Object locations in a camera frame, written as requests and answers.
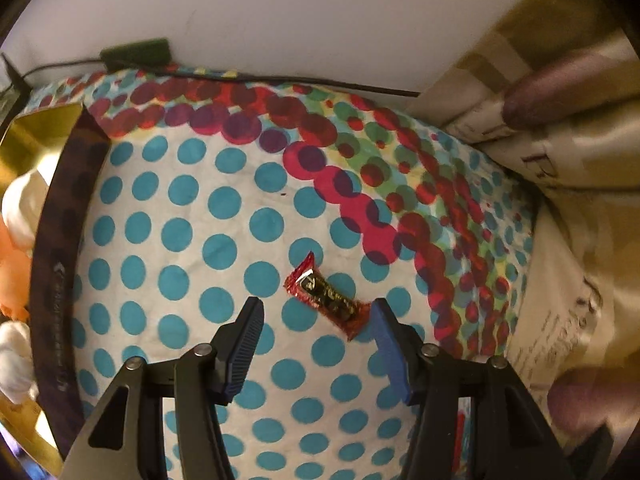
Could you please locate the large white sock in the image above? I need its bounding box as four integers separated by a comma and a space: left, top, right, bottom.
1, 165, 56, 251

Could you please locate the polka dot cloth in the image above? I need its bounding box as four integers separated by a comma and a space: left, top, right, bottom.
20, 62, 543, 480

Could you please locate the brown rounded knob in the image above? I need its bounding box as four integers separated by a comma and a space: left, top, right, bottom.
546, 367, 631, 433

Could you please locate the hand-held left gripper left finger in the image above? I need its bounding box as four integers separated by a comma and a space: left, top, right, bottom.
62, 296, 265, 480

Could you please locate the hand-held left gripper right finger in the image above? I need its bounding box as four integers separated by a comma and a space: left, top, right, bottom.
370, 298, 571, 480

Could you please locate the small white sock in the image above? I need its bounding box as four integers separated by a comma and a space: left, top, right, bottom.
0, 321, 38, 403

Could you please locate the beige printed cloth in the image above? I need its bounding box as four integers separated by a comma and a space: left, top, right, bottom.
407, 0, 640, 480

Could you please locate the black cable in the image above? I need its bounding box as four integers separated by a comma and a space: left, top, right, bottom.
20, 57, 422, 98

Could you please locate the dark green wall box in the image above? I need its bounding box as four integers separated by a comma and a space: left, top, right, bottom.
100, 37, 172, 68

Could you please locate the orange star-shaped toy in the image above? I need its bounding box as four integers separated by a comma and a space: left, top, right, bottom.
0, 220, 33, 321

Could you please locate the black blurred object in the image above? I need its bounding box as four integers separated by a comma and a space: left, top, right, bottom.
562, 427, 617, 480

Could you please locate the gold metal tin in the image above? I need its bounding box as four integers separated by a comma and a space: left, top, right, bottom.
0, 102, 111, 466

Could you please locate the red candy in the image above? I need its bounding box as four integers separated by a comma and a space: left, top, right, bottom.
284, 252, 362, 343

